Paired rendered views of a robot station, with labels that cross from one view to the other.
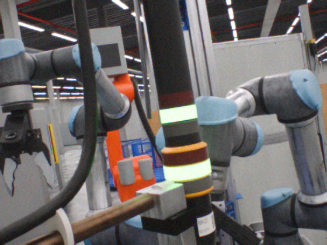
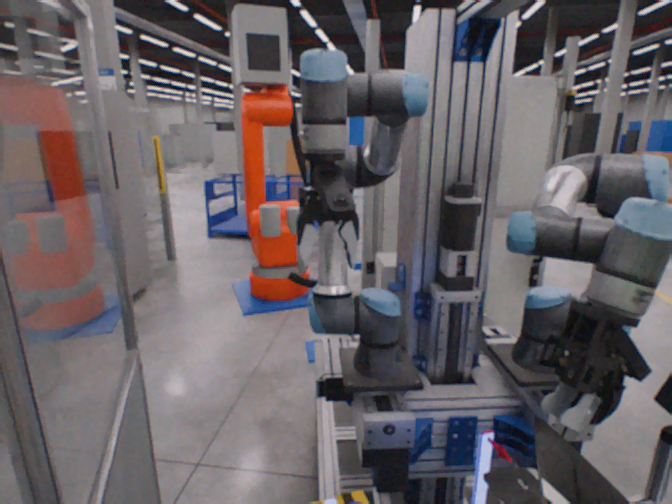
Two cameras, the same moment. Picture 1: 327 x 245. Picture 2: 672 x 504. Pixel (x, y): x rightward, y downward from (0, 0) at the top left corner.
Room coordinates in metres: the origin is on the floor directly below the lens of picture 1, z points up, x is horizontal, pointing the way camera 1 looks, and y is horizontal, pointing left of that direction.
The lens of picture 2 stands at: (0.04, 0.40, 1.71)
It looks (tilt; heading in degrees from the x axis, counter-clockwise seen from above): 17 degrees down; 353
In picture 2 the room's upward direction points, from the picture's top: straight up
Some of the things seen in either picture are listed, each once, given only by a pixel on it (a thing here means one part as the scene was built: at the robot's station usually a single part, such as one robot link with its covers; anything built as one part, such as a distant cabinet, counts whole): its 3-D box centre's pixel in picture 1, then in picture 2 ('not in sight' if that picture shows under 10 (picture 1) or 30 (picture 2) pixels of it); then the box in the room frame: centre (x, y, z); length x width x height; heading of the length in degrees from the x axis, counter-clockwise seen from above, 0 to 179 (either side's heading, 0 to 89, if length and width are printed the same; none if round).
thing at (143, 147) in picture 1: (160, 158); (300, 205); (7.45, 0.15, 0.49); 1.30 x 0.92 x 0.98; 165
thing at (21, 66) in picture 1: (10, 64); (324, 89); (0.77, 0.33, 1.78); 0.09 x 0.08 x 0.11; 171
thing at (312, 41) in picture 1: (310, 55); (563, 111); (2.33, -1.14, 1.82); 0.09 x 0.04 x 0.23; 101
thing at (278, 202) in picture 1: (279, 208); (548, 310); (1.11, -0.36, 1.20); 0.13 x 0.12 x 0.14; 52
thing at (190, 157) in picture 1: (184, 154); not in sight; (0.30, -0.02, 1.57); 0.04 x 0.04 x 0.01
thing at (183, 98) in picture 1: (176, 100); not in sight; (0.30, -0.02, 1.62); 0.03 x 0.03 x 0.01
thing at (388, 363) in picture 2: not in sight; (378, 349); (1.14, 0.14, 1.09); 0.15 x 0.15 x 0.10
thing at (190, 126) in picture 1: (180, 127); not in sight; (0.30, -0.02, 1.60); 0.03 x 0.03 x 0.01
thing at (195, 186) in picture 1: (189, 181); not in sight; (0.30, -0.02, 1.54); 0.04 x 0.04 x 0.01
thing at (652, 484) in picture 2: not in sight; (662, 464); (0.76, -0.46, 0.96); 0.03 x 0.03 x 0.20; 11
